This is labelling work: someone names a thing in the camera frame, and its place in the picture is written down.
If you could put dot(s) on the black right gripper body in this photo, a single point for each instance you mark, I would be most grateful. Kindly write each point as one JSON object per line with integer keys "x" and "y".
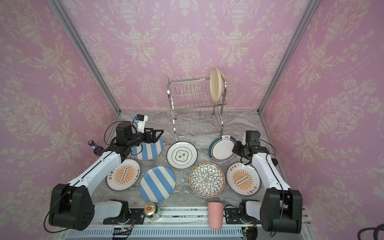
{"x": 237, "y": 148}

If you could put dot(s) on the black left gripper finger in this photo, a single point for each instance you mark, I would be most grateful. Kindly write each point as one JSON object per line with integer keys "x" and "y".
{"x": 155, "y": 135}
{"x": 148, "y": 130}

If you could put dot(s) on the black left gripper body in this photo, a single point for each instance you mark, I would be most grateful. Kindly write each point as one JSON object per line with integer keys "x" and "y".
{"x": 142, "y": 138}

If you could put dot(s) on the white plate teal red rim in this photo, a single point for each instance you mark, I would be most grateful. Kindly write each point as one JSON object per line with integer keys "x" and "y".
{"x": 220, "y": 150}

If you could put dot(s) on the white plate green quatrefoil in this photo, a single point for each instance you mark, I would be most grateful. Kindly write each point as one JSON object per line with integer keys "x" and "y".
{"x": 182, "y": 155}

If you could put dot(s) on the plain cream plate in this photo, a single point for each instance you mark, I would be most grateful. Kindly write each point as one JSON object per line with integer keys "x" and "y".
{"x": 217, "y": 85}

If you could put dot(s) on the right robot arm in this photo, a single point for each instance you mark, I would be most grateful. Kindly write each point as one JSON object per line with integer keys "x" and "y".
{"x": 280, "y": 211}

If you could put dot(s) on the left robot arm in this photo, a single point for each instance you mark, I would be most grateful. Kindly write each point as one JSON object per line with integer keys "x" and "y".
{"x": 71, "y": 204}

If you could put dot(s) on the blue cream striped plate rear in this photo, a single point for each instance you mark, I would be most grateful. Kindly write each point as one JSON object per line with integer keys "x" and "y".
{"x": 147, "y": 152}

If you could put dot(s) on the blue cream striped plate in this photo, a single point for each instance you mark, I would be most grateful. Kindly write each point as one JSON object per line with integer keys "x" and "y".
{"x": 157, "y": 184}
{"x": 147, "y": 152}

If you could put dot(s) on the orange sunburst plate right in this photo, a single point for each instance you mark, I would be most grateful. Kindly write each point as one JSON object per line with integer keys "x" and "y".
{"x": 244, "y": 180}

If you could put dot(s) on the orange sunburst plate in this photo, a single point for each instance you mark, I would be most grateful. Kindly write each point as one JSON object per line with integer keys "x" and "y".
{"x": 244, "y": 180}
{"x": 124, "y": 176}

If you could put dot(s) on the small jar dark lid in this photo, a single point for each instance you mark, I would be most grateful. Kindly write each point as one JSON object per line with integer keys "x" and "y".
{"x": 274, "y": 161}

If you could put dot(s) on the blue cream striped plate front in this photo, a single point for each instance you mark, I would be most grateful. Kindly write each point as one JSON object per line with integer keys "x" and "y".
{"x": 157, "y": 184}

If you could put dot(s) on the orange sunburst plate left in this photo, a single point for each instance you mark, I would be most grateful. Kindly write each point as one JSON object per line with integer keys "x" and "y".
{"x": 124, "y": 176}

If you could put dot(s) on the petal pattern plate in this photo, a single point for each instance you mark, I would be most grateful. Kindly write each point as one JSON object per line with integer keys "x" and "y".
{"x": 207, "y": 180}

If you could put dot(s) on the purple bottle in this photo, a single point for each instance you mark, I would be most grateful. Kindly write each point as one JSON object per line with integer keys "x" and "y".
{"x": 97, "y": 150}

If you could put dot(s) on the pink cup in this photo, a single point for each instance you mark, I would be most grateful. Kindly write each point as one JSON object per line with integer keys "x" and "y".
{"x": 215, "y": 215}

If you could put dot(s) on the green can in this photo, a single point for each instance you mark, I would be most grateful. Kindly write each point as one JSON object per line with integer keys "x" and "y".
{"x": 152, "y": 211}

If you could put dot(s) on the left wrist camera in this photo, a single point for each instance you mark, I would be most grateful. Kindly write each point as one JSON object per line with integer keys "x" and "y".
{"x": 141, "y": 120}

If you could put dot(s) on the chrome wire dish rack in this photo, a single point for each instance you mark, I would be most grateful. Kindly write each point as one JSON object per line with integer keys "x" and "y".
{"x": 193, "y": 111}

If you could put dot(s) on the aluminium corner post left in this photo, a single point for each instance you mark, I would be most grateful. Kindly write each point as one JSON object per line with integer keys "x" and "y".
{"x": 74, "y": 35}

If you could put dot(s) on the aluminium corner post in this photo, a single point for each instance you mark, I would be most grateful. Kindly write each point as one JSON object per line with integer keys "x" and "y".
{"x": 74, "y": 35}
{"x": 296, "y": 37}

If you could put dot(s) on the aluminium corner post right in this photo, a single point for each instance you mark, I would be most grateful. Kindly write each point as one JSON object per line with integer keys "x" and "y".
{"x": 296, "y": 37}

